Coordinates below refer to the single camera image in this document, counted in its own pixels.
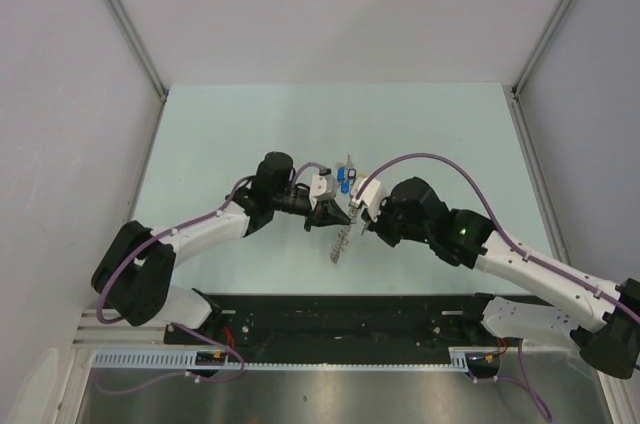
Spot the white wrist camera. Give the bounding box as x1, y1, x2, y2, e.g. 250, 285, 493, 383
349, 177, 389, 222
309, 170, 337, 205

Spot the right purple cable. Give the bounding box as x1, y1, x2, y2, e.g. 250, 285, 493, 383
355, 152, 640, 420

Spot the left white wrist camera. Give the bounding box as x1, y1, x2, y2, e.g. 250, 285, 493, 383
309, 170, 337, 205

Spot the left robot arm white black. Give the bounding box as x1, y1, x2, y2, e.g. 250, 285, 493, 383
91, 152, 350, 344

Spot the right aluminium frame post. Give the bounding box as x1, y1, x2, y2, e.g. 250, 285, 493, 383
510, 0, 576, 99

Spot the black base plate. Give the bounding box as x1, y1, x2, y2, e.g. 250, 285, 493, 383
198, 294, 499, 366

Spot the left aluminium frame post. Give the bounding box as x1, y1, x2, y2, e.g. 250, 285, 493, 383
103, 0, 168, 103

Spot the aluminium frame post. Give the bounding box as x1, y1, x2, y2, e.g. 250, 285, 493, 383
510, 0, 576, 99
103, 0, 168, 103

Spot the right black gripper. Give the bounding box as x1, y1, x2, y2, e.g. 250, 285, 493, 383
361, 193, 431, 248

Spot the metal disc with keyrings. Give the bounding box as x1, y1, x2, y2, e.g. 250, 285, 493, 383
329, 206, 359, 264

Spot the white slotted cable duct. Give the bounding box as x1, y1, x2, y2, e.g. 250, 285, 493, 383
91, 349, 468, 373

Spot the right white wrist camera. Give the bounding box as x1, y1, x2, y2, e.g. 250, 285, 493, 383
349, 177, 389, 222

